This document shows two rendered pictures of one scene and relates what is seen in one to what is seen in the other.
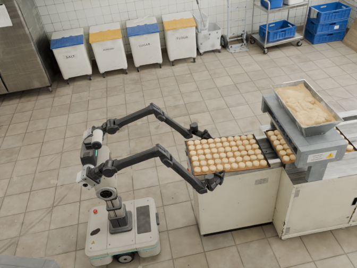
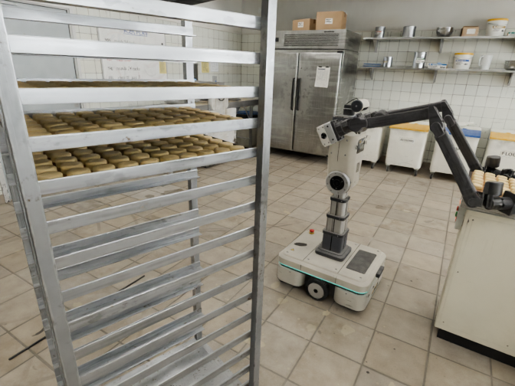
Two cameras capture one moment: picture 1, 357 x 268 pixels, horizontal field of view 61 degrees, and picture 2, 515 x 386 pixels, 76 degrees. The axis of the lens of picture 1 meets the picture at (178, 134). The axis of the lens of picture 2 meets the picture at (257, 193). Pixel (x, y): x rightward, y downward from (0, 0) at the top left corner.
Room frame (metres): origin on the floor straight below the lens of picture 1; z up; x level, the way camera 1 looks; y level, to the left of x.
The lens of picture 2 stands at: (-0.36, -0.17, 1.48)
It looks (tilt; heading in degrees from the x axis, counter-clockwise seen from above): 21 degrees down; 37
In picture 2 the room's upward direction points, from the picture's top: 2 degrees clockwise
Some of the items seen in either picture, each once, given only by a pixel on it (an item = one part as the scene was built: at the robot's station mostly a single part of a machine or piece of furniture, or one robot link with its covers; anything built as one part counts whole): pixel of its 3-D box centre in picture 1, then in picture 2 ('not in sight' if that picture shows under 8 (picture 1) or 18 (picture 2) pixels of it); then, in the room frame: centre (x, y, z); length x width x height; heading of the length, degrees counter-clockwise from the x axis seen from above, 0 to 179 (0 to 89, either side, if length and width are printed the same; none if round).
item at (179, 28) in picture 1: (179, 39); (506, 160); (5.38, -0.24, 0.38); 0.64 x 0.54 x 0.77; 4
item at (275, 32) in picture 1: (277, 30); not in sight; (5.46, -2.09, 0.29); 0.56 x 0.38 x 0.20; 104
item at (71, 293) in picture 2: not in sight; (173, 255); (0.16, 0.51, 0.96); 0.64 x 0.03 x 0.03; 168
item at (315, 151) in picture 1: (296, 133); not in sight; (1.76, -0.94, 1.01); 0.72 x 0.33 x 0.34; 4
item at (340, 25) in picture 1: (326, 23); not in sight; (5.50, -3.04, 0.30); 0.60 x 0.40 x 0.20; 96
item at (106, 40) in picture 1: (109, 50); (407, 146); (5.24, 1.06, 0.38); 0.64 x 0.54 x 0.77; 7
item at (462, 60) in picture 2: not in sight; (462, 61); (5.49, 0.60, 1.67); 0.25 x 0.24 x 0.21; 96
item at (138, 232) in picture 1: (122, 224); (334, 254); (1.65, 0.61, 0.24); 0.68 x 0.53 x 0.41; 94
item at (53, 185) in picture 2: not in sight; (167, 165); (0.16, 0.51, 1.23); 0.64 x 0.03 x 0.03; 168
